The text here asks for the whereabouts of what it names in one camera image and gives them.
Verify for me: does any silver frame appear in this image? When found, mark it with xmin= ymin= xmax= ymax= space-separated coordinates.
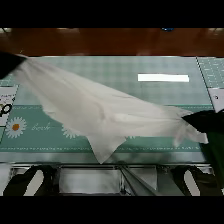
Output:
xmin=0 ymin=161 xmax=224 ymax=197

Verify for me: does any white garment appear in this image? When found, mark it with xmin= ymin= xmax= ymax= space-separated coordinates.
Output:
xmin=12 ymin=55 xmax=210 ymax=165

